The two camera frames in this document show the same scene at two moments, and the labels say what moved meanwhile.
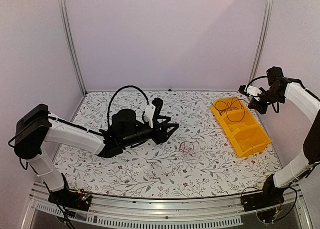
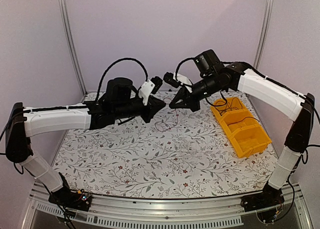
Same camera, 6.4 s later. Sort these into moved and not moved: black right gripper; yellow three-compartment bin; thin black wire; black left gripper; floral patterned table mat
Moved: black left gripper; thin black wire; black right gripper
Not moved: floral patterned table mat; yellow three-compartment bin
